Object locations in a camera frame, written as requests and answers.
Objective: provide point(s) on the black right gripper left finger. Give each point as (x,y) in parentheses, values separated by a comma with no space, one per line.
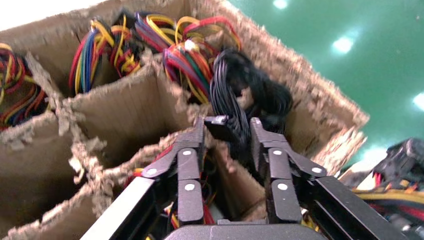
(189,185)

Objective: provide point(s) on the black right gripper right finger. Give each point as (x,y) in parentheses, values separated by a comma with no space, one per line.
(283,198)

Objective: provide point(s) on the brown cardboard divider box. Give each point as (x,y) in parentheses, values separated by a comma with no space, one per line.
(132,109)

